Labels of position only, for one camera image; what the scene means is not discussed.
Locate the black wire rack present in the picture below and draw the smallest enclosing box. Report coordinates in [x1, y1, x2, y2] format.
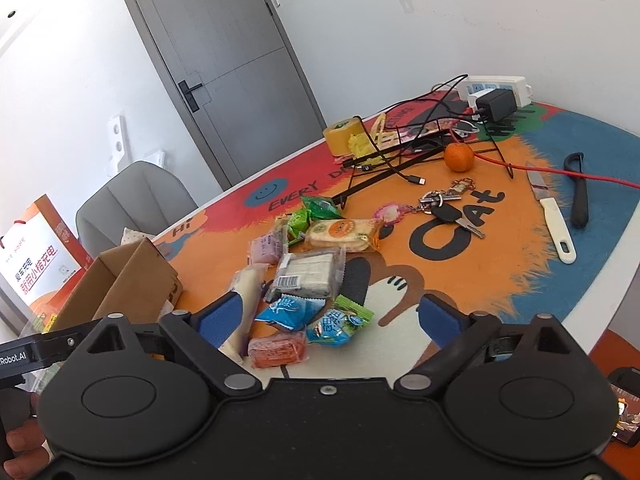
[339, 119, 517, 209]

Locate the orange fruit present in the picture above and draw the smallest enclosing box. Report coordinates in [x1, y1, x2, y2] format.
[444, 142, 475, 173]

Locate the bunch of keys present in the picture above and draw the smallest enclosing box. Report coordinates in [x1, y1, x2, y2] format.
[417, 188, 487, 240]

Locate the yellow tape roll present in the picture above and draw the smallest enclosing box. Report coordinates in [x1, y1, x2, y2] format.
[322, 116, 372, 157]

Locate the clear cake packet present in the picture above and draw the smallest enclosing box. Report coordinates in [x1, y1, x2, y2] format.
[272, 247, 348, 302]

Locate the purple snack packet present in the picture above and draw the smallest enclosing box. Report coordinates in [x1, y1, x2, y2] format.
[248, 233, 289, 266]

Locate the blue and green snack packet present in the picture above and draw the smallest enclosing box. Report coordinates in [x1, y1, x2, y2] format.
[305, 295, 375, 347]

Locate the black peeler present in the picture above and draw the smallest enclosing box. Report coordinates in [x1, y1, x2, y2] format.
[563, 152, 590, 229]

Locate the black cable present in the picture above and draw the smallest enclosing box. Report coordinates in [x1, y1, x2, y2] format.
[350, 74, 471, 187]

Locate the pink keychain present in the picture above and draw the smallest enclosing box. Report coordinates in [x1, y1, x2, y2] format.
[372, 202, 406, 225]

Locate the flat printed snack packet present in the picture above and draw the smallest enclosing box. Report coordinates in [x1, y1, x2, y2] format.
[397, 119, 478, 140]

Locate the grey chair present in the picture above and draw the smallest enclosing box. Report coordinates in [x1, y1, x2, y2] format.
[75, 161, 200, 256]

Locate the yellow plastic bag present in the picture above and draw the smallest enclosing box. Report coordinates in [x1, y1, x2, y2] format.
[347, 132, 377, 157]

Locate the grey door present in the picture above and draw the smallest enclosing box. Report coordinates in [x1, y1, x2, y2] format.
[118, 0, 328, 192]

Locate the orange snack packet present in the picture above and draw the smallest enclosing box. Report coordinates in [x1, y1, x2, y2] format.
[247, 330, 307, 370]

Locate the black door handle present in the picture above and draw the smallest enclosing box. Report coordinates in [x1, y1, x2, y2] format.
[178, 80, 205, 112]

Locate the rice cracker packet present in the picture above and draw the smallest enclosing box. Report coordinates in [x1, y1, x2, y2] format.
[304, 217, 384, 254]

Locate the cardboard box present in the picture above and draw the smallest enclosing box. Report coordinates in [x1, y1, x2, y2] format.
[50, 237, 185, 335]

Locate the white-handled knife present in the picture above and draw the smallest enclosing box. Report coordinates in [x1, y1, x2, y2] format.
[525, 160, 577, 264]

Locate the black mouse pad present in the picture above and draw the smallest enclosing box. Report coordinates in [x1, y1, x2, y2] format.
[402, 91, 483, 128]

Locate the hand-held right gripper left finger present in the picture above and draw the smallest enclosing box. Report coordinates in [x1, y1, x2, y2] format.
[75, 291, 263, 402]

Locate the red cable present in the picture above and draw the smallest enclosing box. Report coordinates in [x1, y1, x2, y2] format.
[447, 119, 640, 187]

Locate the person's left hand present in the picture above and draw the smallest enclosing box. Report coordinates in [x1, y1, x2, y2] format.
[0, 415, 53, 480]

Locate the white wall socket panel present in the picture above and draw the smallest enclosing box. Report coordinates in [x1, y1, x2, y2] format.
[107, 115, 132, 163]

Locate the dotted cushion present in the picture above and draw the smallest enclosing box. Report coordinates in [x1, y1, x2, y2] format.
[122, 227, 157, 247]

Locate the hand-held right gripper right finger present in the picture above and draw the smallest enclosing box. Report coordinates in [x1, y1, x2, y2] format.
[394, 293, 583, 402]

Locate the green and yellow snack packet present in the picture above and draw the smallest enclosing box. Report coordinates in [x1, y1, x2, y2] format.
[276, 209, 314, 247]

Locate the white power strip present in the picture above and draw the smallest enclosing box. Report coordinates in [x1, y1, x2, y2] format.
[457, 76, 534, 111]

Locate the orange and white paper bag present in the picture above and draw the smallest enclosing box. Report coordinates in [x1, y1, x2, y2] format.
[0, 194, 95, 343]

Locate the long white snack packet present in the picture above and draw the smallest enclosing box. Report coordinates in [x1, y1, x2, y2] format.
[219, 266, 269, 362]

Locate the black phone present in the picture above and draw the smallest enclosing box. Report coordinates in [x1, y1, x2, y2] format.
[606, 367, 640, 447]

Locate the black charger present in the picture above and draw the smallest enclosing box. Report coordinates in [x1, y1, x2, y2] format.
[475, 88, 519, 122]

